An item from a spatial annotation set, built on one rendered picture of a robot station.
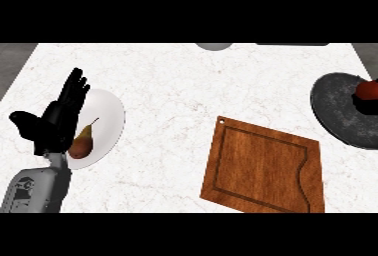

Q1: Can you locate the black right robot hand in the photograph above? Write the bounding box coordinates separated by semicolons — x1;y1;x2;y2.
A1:
349;93;378;116

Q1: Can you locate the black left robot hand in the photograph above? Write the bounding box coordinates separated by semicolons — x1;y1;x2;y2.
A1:
7;67;91;157

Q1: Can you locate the red bell pepper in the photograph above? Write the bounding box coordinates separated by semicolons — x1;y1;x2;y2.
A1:
354;78;378;101

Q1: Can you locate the dark grey pan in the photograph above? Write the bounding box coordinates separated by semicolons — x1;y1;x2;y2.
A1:
308;72;378;151

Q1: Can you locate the brown wooden cutting board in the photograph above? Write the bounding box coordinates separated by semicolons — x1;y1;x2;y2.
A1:
199;115;326;214

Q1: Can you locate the brown pear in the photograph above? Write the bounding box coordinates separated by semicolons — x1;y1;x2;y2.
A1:
66;117;101;160

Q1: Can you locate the white plate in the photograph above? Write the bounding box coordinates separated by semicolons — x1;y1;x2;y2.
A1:
65;88;127;171

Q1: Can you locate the grey round object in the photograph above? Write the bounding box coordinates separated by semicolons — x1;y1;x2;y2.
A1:
194;43;233;52

